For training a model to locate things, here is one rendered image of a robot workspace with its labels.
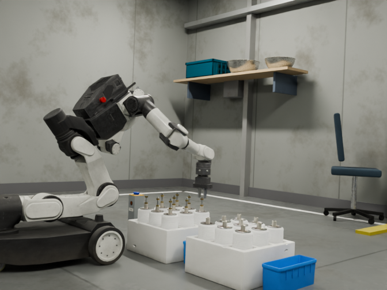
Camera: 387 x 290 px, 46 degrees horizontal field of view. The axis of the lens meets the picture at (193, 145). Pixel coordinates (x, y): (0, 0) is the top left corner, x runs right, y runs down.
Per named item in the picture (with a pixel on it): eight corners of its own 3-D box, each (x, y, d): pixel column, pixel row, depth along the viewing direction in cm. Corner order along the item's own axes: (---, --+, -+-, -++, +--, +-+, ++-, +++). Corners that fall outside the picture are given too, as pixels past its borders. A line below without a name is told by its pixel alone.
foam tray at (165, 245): (165, 264, 246) (167, 231, 245) (126, 249, 275) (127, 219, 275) (217, 254, 271) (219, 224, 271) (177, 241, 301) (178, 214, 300)
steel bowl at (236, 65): (266, 75, 553) (266, 63, 553) (243, 71, 526) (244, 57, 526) (241, 78, 583) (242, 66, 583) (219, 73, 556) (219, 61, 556)
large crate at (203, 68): (234, 79, 592) (235, 63, 592) (212, 75, 566) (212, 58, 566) (206, 81, 632) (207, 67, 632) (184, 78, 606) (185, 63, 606)
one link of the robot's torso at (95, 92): (83, 102, 241) (130, 68, 260) (57, 106, 267) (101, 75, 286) (113, 147, 253) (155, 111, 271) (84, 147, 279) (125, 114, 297)
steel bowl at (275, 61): (301, 71, 511) (302, 60, 511) (282, 67, 489) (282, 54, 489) (276, 73, 537) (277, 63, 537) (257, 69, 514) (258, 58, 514)
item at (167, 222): (163, 248, 250) (164, 216, 250) (158, 245, 259) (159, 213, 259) (179, 248, 254) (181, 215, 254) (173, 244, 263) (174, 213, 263)
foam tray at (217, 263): (242, 292, 204) (243, 252, 204) (184, 271, 233) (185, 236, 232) (293, 277, 230) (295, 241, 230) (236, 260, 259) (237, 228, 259)
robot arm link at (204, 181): (215, 187, 272) (216, 167, 272) (207, 189, 264) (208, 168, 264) (197, 186, 279) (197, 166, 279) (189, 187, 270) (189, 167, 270)
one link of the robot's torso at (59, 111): (48, 119, 239) (74, 100, 248) (38, 119, 249) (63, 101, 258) (76, 161, 250) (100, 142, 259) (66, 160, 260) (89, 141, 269)
